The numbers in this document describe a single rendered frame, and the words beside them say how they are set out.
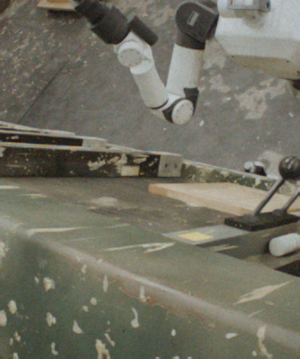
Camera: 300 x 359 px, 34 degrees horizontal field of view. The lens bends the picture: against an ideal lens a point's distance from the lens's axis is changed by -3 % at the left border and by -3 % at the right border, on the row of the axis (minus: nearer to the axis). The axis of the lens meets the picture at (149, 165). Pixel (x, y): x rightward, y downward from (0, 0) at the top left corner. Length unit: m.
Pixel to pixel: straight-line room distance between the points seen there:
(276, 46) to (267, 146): 1.51
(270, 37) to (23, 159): 0.67
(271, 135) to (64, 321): 2.55
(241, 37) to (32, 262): 1.09
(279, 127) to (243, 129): 0.21
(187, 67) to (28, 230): 1.19
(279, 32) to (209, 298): 1.09
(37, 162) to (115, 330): 0.96
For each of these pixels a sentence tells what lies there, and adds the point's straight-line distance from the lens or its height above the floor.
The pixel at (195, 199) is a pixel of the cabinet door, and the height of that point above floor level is 1.23.
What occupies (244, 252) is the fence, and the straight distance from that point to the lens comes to 0.75.
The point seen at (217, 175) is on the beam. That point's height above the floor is 0.90.
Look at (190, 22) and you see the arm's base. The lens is 1.43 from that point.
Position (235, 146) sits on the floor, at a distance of 2.84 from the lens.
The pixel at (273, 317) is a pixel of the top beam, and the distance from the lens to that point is 0.24.
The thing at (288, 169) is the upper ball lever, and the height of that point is 1.55.
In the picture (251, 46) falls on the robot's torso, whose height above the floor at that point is 1.29.
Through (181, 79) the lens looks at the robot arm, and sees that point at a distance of 1.48.
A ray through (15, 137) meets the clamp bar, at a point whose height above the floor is 1.27.
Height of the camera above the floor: 2.16
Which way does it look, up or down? 46 degrees down
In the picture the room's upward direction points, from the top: 38 degrees counter-clockwise
